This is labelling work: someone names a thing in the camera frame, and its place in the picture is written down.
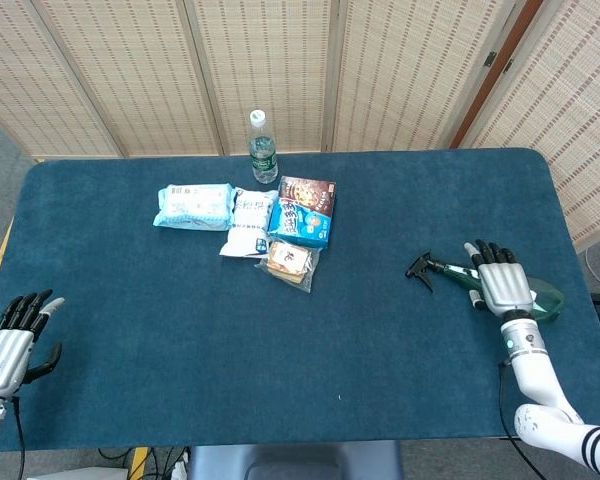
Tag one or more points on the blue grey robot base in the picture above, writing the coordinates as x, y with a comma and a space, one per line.
295, 460

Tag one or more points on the light blue wet wipes pack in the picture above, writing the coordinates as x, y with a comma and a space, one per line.
195, 207

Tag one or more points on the white snack bag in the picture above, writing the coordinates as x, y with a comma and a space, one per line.
247, 225

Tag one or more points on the green spray bottle black trigger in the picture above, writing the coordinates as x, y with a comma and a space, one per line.
547, 302

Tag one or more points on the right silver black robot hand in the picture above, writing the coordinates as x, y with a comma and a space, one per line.
505, 287

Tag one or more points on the blue table cloth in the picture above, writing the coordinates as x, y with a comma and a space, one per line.
230, 340

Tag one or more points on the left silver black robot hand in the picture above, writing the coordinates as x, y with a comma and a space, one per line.
2, 360

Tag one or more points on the blue cookie box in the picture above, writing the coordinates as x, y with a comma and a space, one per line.
300, 220

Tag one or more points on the woven bamboo folding screen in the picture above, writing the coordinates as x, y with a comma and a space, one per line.
130, 75

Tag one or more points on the white box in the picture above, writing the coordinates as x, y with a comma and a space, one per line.
90, 474

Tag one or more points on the clear water bottle green label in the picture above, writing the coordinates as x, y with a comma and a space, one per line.
263, 160

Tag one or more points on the white power strip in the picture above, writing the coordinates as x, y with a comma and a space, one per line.
180, 470

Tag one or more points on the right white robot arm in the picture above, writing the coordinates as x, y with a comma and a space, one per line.
530, 360

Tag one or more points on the brown wooden post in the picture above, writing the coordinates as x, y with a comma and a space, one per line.
478, 100

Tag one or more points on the bagged bread slices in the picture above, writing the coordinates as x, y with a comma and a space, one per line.
287, 262

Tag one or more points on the black screen hinge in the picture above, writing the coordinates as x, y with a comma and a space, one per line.
508, 66
490, 59

